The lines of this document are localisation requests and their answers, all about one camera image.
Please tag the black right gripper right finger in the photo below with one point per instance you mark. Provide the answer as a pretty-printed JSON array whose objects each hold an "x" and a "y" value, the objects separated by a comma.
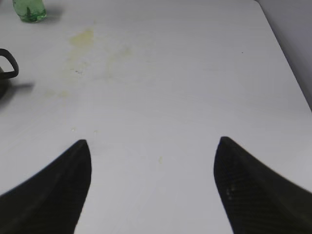
[{"x": 256, "y": 199}]

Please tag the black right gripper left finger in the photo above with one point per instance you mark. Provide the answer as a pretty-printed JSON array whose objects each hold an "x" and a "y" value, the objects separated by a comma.
[{"x": 51, "y": 201}]

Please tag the green soda bottle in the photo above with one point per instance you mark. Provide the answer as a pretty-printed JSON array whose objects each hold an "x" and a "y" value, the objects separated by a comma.
[{"x": 30, "y": 11}]

